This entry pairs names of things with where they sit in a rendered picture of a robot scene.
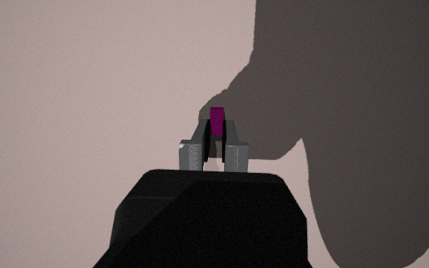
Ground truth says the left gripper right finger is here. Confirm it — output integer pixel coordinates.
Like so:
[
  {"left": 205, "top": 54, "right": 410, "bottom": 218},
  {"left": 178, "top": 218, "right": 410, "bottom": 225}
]
[{"left": 222, "top": 119, "right": 249, "bottom": 172}]

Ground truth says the magenta rectangular block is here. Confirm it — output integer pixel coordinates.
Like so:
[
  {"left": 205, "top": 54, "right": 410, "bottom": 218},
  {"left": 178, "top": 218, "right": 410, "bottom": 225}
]
[{"left": 210, "top": 107, "right": 223, "bottom": 136}]

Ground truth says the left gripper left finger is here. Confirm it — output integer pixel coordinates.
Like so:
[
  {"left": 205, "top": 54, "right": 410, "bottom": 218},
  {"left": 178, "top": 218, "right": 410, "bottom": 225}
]
[{"left": 179, "top": 119, "right": 210, "bottom": 171}]

